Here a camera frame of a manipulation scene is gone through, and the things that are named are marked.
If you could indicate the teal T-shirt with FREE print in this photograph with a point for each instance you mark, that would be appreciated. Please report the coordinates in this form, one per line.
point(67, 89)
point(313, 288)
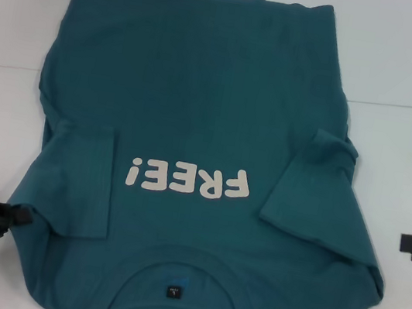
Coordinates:
point(198, 102)

